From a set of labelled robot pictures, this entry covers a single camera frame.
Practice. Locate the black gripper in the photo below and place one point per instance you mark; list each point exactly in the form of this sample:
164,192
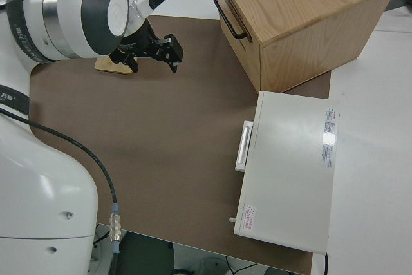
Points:
136,43

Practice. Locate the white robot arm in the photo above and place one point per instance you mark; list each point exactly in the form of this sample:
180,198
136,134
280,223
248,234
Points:
42,191

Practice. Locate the wooden mug tree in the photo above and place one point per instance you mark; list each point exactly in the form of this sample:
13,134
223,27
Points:
106,66

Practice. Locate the brown table mat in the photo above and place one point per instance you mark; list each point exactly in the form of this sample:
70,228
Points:
161,127

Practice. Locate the white toaster oven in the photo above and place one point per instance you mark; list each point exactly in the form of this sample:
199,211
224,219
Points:
289,175

